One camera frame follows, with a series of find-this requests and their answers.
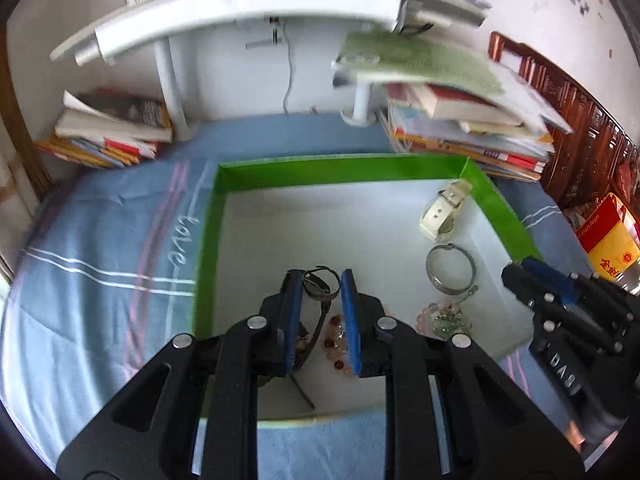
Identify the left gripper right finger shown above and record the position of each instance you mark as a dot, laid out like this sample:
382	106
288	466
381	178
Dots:
366	352

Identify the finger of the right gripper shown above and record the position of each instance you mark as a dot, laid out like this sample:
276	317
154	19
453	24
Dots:
528	282
550	274

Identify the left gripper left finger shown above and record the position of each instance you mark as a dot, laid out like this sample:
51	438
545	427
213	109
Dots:
282	312

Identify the silver metal bangle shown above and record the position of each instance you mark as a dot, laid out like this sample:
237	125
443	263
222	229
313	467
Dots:
451	269

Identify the black wrist watch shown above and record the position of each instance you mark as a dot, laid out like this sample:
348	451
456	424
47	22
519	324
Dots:
317	289

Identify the person's right hand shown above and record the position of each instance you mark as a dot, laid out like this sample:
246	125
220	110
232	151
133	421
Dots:
575	437

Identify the red and yellow bag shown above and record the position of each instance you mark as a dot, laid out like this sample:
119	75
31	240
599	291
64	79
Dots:
610	238

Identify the white wrist watch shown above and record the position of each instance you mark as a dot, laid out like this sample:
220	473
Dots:
437	222

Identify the green cardboard box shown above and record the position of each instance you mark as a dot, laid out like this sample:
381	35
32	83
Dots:
358	213

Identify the red wooden headboard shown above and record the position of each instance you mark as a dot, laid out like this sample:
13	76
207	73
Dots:
585	162

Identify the large stack of books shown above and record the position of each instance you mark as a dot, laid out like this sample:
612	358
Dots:
445	99

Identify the small stack of books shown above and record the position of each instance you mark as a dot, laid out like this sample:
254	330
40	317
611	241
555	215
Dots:
108	129

